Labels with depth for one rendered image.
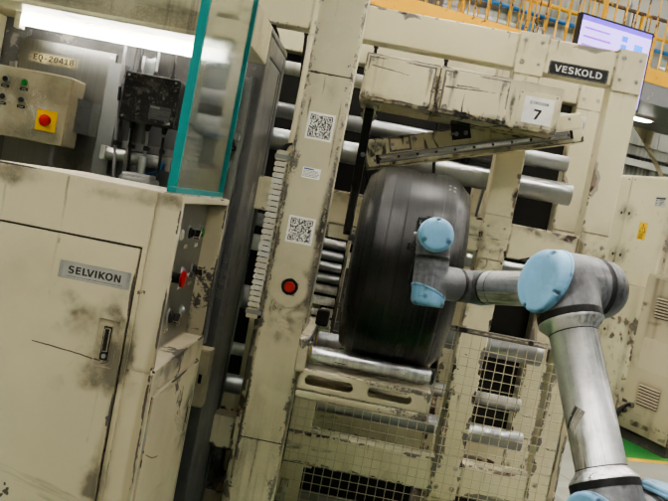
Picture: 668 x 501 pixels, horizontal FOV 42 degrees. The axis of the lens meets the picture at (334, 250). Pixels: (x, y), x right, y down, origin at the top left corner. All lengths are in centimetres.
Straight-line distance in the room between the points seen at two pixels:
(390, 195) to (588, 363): 92
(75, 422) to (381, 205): 94
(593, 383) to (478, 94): 137
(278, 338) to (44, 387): 78
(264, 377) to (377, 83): 94
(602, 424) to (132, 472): 95
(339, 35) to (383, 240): 60
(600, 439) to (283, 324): 117
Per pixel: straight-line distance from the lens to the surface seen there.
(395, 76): 271
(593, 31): 628
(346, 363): 238
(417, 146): 283
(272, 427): 251
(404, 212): 227
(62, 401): 191
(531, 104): 274
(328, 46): 246
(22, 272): 190
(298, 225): 243
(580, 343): 156
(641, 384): 690
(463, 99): 271
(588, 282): 159
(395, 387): 237
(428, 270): 189
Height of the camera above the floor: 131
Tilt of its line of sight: 3 degrees down
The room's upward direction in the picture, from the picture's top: 11 degrees clockwise
